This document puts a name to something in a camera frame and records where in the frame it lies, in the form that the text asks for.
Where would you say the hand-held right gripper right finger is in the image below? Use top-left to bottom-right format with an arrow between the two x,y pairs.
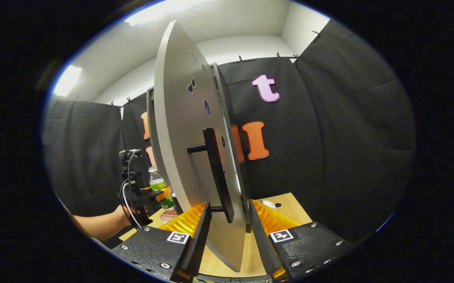
248,199 -> 353,280

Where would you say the black backdrop cloth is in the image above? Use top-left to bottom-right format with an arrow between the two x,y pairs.
43,19 -> 416,244

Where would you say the narrow ceiling light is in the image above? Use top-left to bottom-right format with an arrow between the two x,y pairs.
54,65 -> 83,97

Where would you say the beige cabinet door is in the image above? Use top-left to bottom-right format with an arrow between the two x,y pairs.
154,20 -> 251,272

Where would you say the green label clear bottle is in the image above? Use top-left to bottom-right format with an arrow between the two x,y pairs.
148,166 -> 175,209

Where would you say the row of black cloth clips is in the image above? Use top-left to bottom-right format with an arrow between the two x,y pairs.
74,31 -> 323,107

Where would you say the black cable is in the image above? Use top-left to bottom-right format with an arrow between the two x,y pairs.
119,151 -> 143,229

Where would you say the black cabinet door handle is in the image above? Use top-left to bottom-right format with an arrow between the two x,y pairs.
187,128 -> 235,224

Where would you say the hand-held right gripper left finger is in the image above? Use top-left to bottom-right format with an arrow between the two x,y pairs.
112,201 -> 213,281

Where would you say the dark grey cabinet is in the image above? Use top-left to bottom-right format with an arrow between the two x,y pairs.
146,63 -> 251,232

